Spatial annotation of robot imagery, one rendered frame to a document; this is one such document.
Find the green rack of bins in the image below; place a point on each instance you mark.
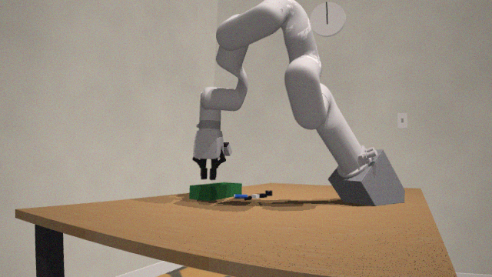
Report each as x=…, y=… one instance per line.
x=221, y=190

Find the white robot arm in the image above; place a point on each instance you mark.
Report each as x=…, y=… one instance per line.
x=312, y=103

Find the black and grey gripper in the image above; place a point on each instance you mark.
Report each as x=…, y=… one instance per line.
x=209, y=144

